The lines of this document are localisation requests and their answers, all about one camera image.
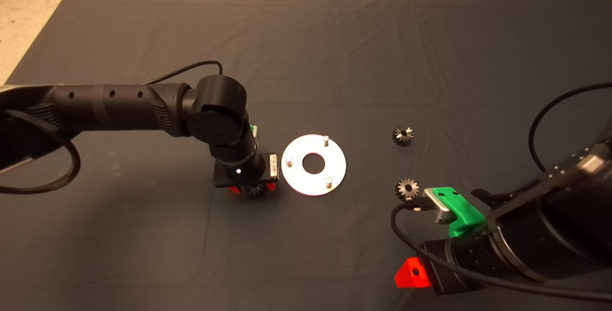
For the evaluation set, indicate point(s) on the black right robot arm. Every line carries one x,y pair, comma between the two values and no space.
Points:
550,225

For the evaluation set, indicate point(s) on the dark grey table cloth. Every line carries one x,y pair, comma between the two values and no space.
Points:
306,38

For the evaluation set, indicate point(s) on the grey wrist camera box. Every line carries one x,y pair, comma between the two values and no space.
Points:
437,205
256,134

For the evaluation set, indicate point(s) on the small steel planetary gear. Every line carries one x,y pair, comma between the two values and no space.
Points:
412,192
406,141
254,190

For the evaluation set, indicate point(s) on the round metal carrier plate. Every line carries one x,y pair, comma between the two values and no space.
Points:
296,177

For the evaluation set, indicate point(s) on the green right camera mount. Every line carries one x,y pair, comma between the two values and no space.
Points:
461,210

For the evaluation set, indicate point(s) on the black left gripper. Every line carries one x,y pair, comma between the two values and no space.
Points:
244,177

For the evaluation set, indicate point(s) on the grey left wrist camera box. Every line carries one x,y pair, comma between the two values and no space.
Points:
256,134

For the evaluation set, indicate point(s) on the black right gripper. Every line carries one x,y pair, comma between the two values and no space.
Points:
442,265

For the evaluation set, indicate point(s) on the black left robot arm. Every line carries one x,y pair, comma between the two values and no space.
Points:
119,107

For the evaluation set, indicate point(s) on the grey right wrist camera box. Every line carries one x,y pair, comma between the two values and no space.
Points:
437,205

